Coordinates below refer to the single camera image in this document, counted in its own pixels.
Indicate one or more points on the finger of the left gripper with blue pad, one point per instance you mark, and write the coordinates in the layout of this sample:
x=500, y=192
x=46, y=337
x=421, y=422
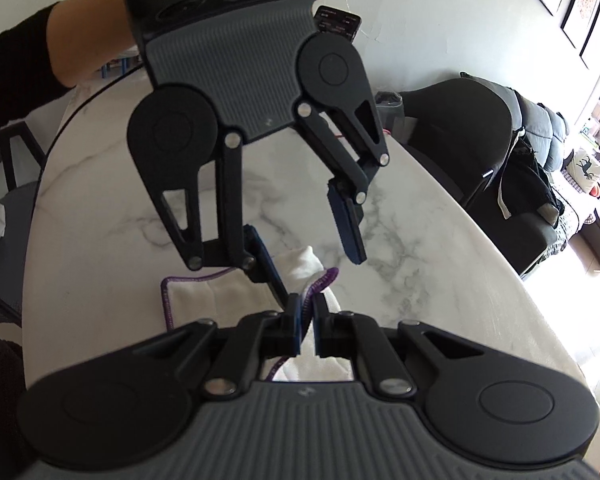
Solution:
x=337, y=117

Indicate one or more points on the dark grey sofa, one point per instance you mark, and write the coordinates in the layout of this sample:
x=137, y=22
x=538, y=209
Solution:
x=555, y=159

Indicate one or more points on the black smartphone on stand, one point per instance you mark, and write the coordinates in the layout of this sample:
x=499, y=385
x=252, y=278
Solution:
x=336, y=21

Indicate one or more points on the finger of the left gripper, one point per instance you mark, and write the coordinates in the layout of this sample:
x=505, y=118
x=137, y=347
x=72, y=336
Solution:
x=171, y=135

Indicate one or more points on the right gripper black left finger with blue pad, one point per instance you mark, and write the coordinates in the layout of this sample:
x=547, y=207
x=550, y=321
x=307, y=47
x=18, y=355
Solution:
x=129, y=405

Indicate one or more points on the white towel purple trim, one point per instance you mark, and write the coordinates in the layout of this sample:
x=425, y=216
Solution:
x=227, y=296

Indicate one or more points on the white deer cushion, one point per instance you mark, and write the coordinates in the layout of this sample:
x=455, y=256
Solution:
x=582, y=169

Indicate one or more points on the person's forearm black sleeve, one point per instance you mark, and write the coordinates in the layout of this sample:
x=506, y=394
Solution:
x=58, y=47

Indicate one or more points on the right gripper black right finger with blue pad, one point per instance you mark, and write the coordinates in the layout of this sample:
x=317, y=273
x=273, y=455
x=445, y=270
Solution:
x=485, y=404

